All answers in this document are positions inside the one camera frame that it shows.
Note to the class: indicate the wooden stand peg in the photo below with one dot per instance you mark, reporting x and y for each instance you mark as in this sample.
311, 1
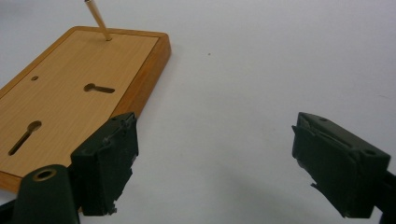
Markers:
99, 19

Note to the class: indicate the wooden photo frame back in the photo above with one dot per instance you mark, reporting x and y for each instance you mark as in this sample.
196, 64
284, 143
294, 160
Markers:
74, 102

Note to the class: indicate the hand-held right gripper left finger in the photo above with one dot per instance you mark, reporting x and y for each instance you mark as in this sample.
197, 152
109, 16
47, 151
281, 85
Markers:
102, 168

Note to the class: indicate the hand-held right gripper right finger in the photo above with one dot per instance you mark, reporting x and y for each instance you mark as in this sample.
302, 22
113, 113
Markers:
337, 169

